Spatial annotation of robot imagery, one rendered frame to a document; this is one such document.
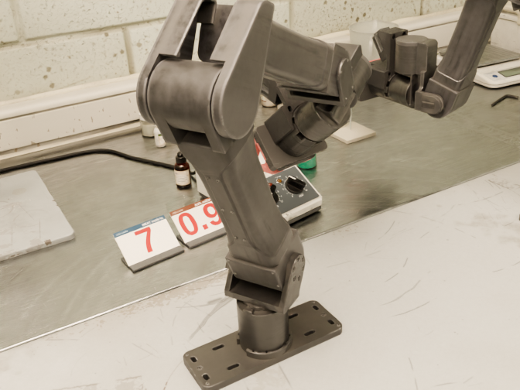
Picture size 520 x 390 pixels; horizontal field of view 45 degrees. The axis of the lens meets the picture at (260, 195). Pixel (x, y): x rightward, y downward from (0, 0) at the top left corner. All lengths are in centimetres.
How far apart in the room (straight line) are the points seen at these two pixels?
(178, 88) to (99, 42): 95
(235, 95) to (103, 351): 43
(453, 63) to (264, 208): 57
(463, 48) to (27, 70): 89
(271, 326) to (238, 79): 33
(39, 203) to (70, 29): 43
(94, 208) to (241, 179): 60
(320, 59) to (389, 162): 58
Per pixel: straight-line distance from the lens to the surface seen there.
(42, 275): 102
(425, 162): 128
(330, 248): 100
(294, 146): 86
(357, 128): 141
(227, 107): 53
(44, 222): 115
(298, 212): 105
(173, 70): 56
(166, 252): 101
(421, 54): 118
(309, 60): 70
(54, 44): 147
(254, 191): 64
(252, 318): 75
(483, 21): 111
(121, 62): 151
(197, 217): 105
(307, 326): 83
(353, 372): 79
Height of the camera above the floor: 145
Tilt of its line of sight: 28 degrees down
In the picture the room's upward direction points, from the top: 3 degrees counter-clockwise
